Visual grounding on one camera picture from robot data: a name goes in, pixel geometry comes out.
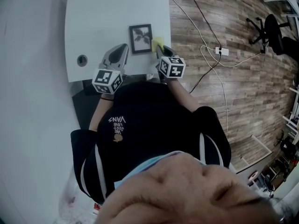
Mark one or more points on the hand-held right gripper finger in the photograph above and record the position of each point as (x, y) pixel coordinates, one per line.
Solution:
(159, 53)
(170, 50)

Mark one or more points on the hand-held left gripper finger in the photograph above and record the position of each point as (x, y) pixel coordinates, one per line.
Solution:
(110, 51)
(125, 57)

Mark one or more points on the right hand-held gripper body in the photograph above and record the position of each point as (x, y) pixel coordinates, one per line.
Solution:
(172, 67)

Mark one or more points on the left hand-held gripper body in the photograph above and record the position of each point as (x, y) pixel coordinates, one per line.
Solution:
(105, 79)

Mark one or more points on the yellow cloth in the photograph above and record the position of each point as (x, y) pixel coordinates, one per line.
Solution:
(157, 42)

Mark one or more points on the black picture frame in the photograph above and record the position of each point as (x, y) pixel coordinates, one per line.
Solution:
(140, 38)

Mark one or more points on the person's left forearm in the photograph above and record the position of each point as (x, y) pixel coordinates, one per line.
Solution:
(100, 111)

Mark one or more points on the person's right forearm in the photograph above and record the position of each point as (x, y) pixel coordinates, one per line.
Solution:
(183, 94)

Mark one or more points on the black wrist band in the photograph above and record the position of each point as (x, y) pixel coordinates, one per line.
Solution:
(107, 99)

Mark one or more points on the white power strip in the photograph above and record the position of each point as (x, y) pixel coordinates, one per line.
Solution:
(222, 51)

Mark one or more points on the person's black shirt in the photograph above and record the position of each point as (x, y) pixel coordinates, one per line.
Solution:
(149, 125)

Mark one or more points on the light blue face mask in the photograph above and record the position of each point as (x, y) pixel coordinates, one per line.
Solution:
(142, 167)

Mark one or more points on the black office chair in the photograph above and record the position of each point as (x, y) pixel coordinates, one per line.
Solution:
(272, 31)

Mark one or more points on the white low table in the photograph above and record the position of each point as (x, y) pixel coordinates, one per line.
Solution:
(257, 153)

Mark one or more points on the red shoe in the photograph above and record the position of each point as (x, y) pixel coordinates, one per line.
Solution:
(97, 207)

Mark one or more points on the person's face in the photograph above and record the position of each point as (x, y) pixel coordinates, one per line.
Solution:
(187, 195)

